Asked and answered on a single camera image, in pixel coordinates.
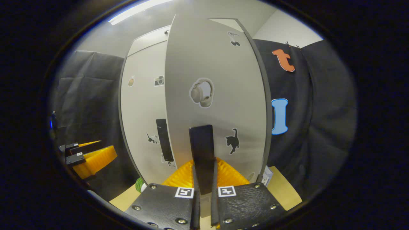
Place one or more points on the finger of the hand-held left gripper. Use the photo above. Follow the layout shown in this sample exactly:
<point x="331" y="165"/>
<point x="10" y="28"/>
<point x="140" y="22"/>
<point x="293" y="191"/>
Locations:
<point x="75" y="158"/>
<point x="75" y="146"/>

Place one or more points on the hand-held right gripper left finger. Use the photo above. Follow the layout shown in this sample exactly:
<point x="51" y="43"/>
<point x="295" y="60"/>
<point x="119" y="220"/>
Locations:
<point x="195" y="204"/>

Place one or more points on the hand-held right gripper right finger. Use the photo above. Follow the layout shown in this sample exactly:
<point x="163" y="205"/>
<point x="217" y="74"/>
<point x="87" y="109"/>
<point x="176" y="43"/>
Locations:
<point x="214" y="204"/>

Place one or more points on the white cabinet door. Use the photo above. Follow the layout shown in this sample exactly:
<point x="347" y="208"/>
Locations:
<point x="223" y="64"/>
<point x="143" y="105"/>

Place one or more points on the grey double-door shoe cabinet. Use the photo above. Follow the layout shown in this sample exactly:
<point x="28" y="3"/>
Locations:
<point x="267" y="111"/>

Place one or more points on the small green striped object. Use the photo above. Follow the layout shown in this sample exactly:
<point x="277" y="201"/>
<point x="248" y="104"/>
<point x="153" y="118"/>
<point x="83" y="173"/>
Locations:
<point x="139" y="185"/>

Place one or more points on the small white box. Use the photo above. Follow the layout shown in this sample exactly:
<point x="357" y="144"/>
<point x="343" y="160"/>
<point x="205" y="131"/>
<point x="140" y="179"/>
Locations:
<point x="267" y="175"/>

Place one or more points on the black backdrop cloth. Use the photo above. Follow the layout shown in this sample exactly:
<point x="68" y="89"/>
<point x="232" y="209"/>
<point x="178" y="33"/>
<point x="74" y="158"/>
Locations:
<point x="319" y="111"/>

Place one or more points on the ceiling light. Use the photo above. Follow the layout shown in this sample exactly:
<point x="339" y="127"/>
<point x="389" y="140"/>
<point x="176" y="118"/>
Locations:
<point x="137" y="11"/>

